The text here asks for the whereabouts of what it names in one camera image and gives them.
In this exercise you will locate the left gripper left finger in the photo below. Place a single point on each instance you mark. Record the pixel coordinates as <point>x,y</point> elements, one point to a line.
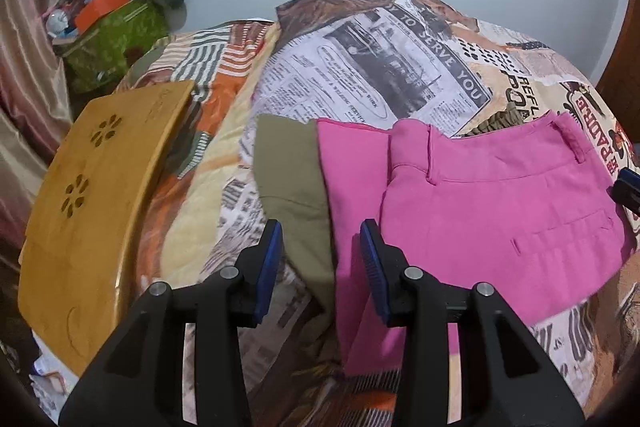
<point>136,377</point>

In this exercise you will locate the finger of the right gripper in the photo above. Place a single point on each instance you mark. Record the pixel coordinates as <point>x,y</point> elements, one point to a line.
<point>626,190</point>

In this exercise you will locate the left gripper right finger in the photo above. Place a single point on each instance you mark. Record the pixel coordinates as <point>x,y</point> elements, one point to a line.
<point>506,377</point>

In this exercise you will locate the pink pants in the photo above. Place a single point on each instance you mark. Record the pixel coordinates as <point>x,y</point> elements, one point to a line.
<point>524,208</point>

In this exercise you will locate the brown wooden door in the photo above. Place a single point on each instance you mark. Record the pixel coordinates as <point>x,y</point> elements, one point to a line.
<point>619,85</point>

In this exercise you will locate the wooden lap desk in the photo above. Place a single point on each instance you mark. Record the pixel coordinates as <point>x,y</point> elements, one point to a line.
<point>90,216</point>

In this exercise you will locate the olive green pants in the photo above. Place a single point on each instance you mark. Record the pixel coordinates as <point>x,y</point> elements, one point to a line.
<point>286,168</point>

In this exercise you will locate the striped pink curtain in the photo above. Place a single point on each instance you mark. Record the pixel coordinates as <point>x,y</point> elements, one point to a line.
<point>35,111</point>

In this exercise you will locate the newspaper print bed blanket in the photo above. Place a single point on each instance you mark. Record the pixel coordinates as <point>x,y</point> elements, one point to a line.
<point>376,62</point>

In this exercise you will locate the orange box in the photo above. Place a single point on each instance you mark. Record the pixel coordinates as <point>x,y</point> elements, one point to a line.
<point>95,10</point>

